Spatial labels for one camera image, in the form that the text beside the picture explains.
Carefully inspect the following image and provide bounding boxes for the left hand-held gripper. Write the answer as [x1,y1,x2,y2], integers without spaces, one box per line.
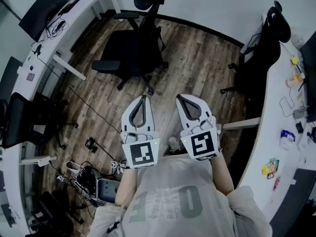
[120,94,160,169]

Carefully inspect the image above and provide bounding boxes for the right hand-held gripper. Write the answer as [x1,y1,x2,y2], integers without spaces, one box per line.
[175,94,222,162]

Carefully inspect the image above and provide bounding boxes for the black mesh office chair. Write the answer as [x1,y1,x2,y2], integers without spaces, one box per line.
[92,0,173,95]

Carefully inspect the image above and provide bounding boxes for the person's left forearm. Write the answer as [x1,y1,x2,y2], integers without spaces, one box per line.
[115,166,139,207]

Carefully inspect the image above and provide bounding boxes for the person's right forearm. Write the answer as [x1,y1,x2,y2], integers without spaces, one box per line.
[209,154,235,196]

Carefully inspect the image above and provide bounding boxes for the person's grey shoe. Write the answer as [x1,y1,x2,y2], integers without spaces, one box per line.
[168,136,184,155]

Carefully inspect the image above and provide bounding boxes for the white desk leg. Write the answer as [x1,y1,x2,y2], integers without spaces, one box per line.
[91,0,122,22]
[52,55,87,81]
[222,117,262,131]

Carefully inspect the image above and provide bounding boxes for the small black floor device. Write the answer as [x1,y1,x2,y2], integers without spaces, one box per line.
[84,137,100,155]

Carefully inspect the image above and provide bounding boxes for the grey plastic case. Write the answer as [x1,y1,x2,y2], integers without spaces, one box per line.
[97,178,119,204]

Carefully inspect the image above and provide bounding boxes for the white slipper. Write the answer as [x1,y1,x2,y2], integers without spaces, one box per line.
[66,160,82,172]

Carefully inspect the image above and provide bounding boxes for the person's grey t-shirt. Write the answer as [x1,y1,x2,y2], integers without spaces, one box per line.
[90,156,272,237]

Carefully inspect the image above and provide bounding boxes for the colourful snack packets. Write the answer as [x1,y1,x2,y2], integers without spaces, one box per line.
[261,158,280,180]

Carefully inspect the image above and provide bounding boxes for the white blue tissue pack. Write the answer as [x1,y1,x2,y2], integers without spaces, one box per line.
[279,129,296,151]

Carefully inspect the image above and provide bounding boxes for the white power strip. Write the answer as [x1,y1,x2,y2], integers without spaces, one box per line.
[36,156,53,167]

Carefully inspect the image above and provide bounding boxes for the grey desk device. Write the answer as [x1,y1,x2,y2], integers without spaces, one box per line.
[293,106,310,119]

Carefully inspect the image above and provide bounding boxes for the orange drink bottle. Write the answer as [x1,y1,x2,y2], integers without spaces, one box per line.
[285,73,306,88]

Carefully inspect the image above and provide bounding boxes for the dark grey desk divider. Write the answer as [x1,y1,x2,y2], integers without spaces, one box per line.
[0,56,24,101]
[269,168,316,237]

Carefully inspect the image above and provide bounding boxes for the open laptop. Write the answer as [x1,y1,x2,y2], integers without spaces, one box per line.
[58,0,83,16]

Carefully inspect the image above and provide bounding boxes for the black cable bundle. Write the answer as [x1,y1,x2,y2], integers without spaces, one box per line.
[73,166,100,200]

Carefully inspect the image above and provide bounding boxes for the white cable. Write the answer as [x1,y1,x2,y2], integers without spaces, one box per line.
[279,96,296,118]

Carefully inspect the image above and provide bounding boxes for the tangled black desk cables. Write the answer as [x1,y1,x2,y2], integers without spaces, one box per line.
[43,18,70,40]

